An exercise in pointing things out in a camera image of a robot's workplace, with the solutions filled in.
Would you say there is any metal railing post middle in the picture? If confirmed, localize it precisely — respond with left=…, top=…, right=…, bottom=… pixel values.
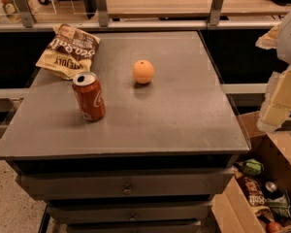
left=96, top=0, right=110, bottom=27

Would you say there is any cardboard box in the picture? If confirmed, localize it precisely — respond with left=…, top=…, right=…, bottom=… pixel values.
left=212, top=112, right=291, bottom=233

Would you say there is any metal railing post left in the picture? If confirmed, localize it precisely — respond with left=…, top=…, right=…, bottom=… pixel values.
left=15, top=0, right=36, bottom=28

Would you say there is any orange fruit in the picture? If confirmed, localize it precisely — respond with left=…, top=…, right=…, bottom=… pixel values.
left=133, top=60, right=154, bottom=84

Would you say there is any grey drawer cabinet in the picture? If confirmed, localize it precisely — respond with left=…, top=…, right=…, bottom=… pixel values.
left=0, top=32, right=248, bottom=233

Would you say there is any sea salt chip bag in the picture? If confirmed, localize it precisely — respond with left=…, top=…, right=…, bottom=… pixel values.
left=36, top=24, right=101, bottom=80

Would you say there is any red coke can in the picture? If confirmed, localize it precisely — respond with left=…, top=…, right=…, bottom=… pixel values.
left=72, top=72, right=106, bottom=121

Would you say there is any brown chip bag in box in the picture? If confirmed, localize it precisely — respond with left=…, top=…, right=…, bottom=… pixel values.
left=235, top=171, right=275, bottom=222

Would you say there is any metal railing post right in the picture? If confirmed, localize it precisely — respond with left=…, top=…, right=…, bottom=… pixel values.
left=208, top=0, right=224, bottom=26

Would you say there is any top drawer knob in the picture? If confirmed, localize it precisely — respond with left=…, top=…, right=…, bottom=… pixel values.
left=122, top=184, right=132, bottom=195

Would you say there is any dark can in box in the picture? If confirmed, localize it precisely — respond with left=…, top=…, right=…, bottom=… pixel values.
left=263, top=181, right=281, bottom=199

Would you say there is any metal railing post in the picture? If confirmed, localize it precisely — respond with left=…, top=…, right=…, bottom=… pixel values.
left=15, top=0, right=36, bottom=28
left=96, top=0, right=110, bottom=27
left=208, top=0, right=224, bottom=26

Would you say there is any pale green bag in box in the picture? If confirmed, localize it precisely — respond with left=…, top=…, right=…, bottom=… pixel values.
left=267, top=193, right=291, bottom=217

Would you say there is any drawer knob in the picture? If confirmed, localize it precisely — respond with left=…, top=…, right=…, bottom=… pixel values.
left=129, top=214, right=137, bottom=221
left=122, top=184, right=132, bottom=195

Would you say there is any red apple in box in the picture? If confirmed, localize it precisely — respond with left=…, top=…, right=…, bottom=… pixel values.
left=267, top=221, right=281, bottom=233

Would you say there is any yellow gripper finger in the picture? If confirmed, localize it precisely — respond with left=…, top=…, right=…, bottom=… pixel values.
left=255, top=24, right=279, bottom=50
left=257, top=65, right=291, bottom=132

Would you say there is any green snack bag in box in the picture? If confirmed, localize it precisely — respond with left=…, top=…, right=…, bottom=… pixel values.
left=237, top=159, right=264, bottom=176

